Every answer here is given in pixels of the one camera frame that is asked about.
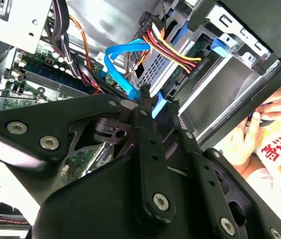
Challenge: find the blue disk data wire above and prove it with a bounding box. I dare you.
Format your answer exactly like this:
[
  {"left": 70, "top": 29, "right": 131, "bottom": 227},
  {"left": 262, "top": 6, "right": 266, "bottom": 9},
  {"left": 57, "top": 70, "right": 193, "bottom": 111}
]
[{"left": 104, "top": 38, "right": 173, "bottom": 120}]

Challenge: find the person's right hand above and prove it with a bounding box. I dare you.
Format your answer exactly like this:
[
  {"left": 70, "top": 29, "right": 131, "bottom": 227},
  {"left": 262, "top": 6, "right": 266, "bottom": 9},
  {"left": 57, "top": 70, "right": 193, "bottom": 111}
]
[{"left": 229, "top": 112, "right": 264, "bottom": 165}]

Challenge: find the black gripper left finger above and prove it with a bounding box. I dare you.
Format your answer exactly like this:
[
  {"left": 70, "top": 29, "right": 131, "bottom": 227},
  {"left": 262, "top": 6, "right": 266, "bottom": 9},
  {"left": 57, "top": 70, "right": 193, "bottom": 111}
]
[{"left": 0, "top": 86, "right": 177, "bottom": 227}]

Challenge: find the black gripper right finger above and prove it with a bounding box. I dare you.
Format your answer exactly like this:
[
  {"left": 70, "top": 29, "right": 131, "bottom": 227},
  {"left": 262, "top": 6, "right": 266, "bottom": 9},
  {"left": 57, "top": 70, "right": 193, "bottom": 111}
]
[{"left": 171, "top": 99, "right": 281, "bottom": 239}]

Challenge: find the red yellow disk power wire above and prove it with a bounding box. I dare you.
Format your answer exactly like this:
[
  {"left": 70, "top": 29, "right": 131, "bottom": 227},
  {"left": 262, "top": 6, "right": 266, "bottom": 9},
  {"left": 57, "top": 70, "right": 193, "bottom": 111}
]
[{"left": 139, "top": 11, "right": 204, "bottom": 74}]

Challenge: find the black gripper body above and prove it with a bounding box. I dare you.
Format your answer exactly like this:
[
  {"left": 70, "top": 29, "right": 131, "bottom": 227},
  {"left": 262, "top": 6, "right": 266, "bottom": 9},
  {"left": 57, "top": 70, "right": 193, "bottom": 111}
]
[{"left": 32, "top": 158, "right": 220, "bottom": 239}]

